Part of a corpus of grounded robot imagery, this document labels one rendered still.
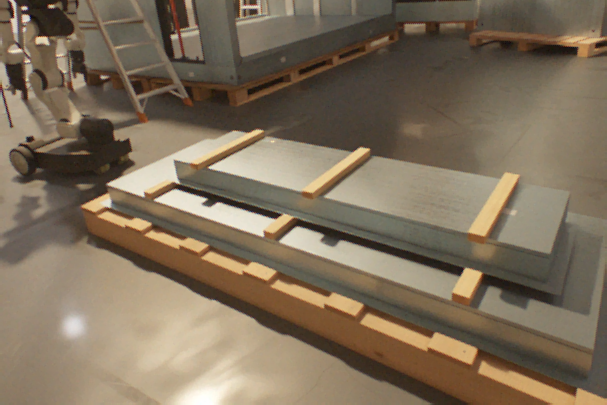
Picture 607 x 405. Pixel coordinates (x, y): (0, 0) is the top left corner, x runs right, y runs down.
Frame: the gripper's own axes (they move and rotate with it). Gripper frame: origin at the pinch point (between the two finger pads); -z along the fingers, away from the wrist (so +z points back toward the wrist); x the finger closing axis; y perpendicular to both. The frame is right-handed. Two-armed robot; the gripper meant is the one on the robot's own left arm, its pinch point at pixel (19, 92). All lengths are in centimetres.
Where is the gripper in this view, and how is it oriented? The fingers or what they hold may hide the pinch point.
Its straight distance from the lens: 346.6
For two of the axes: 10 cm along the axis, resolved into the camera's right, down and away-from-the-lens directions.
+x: -9.0, -2.8, 3.4
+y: -4.3, 3.7, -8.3
